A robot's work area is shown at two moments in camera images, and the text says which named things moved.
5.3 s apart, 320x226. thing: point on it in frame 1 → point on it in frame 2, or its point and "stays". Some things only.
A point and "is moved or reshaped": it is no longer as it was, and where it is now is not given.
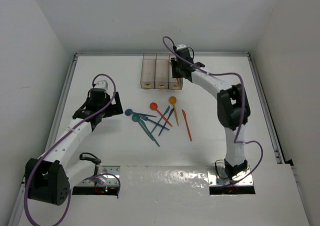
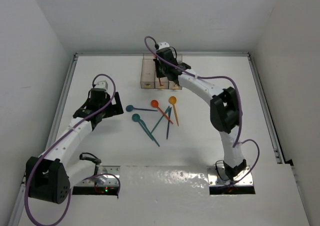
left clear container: [148, 70] stays
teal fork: [144, 126] stays
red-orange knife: [184, 115] → [154, 57]
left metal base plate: [109, 178] stays
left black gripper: [113, 109] stays
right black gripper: [175, 74] → [159, 74]
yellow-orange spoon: [173, 100] stays
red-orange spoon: [154, 106] is moved or reshaped
